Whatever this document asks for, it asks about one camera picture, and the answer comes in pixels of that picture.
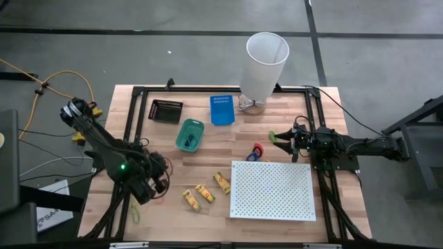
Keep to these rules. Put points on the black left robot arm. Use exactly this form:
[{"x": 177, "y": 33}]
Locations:
[{"x": 104, "y": 145}]

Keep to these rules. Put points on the blue loop band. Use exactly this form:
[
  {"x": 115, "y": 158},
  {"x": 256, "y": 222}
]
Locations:
[{"x": 190, "y": 141}]

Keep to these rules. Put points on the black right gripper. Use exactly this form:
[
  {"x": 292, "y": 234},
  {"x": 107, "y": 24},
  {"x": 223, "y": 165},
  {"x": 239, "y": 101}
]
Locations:
[{"x": 304, "y": 142}]

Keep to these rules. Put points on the black aluminium table frame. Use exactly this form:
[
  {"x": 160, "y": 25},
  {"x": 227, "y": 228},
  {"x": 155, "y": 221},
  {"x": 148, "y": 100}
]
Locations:
[{"x": 207, "y": 89}]

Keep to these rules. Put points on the silver bracket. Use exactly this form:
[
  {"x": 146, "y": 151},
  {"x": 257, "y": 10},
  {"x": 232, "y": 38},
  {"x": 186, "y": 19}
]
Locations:
[
  {"x": 322, "y": 246},
  {"x": 128, "y": 245}
]

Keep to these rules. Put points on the black side table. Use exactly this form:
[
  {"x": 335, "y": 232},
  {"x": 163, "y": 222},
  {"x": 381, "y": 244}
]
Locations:
[{"x": 415, "y": 138}]

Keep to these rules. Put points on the yellow green crayon box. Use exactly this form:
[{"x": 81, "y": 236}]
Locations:
[
  {"x": 205, "y": 193},
  {"x": 221, "y": 182},
  {"x": 191, "y": 200}
]

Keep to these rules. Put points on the green coil wristband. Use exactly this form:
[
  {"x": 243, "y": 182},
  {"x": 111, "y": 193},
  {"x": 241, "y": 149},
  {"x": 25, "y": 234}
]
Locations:
[{"x": 272, "y": 136}]

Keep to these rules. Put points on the white printed paper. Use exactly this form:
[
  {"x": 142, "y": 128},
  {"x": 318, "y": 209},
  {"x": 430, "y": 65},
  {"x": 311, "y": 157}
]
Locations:
[{"x": 55, "y": 218}]

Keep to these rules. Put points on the black floor bar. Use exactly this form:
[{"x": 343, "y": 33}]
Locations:
[{"x": 17, "y": 76}]

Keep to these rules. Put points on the black slotted plastic basket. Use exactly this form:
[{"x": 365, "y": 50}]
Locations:
[{"x": 165, "y": 111}]

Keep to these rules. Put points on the blue coil wristband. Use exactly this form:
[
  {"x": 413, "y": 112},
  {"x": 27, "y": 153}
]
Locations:
[{"x": 252, "y": 157}]

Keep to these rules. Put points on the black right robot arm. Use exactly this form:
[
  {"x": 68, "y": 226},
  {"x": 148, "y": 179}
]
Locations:
[{"x": 367, "y": 145}]

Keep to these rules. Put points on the blue slotted plastic basket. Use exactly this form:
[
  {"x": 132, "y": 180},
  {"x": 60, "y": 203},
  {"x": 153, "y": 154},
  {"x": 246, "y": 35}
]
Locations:
[{"x": 221, "y": 110}]

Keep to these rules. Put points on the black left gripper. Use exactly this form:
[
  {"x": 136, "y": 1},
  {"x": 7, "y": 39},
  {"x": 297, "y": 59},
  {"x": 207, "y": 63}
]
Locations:
[{"x": 144, "y": 190}]

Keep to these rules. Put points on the yellow-green loop band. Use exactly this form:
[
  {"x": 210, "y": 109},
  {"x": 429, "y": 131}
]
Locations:
[{"x": 134, "y": 212}]

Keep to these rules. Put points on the white perforated metal shelf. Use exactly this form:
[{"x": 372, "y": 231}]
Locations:
[{"x": 273, "y": 190}]

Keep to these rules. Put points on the teal plastic bin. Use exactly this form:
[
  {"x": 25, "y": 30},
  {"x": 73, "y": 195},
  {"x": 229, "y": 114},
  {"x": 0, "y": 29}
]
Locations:
[{"x": 197, "y": 128}]

